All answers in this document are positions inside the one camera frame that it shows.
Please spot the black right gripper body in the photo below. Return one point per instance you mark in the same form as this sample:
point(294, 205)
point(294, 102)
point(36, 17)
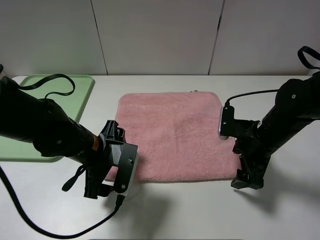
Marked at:
point(297, 104)

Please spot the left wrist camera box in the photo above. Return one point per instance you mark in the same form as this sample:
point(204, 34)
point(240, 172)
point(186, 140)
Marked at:
point(125, 158)

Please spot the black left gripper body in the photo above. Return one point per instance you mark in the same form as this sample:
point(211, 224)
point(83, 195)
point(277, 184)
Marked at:
point(89, 149)

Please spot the green plastic tray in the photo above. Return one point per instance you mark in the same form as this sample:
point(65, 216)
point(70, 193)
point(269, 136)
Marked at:
point(73, 105)

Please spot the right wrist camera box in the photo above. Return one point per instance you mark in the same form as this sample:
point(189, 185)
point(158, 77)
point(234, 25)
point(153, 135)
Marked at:
point(226, 127)

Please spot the black gloved left hand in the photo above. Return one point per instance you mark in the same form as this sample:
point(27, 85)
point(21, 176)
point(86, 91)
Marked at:
point(41, 122)

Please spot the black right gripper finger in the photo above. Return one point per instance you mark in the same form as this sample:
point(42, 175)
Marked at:
point(251, 175)
point(247, 142)

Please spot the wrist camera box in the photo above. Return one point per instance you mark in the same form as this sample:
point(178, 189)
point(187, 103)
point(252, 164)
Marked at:
point(125, 158)
point(226, 127)

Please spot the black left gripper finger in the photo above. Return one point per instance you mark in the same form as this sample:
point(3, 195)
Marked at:
point(112, 133)
point(94, 186)

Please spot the pink terry towel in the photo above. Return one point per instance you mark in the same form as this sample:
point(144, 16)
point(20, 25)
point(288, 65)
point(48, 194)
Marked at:
point(177, 136)

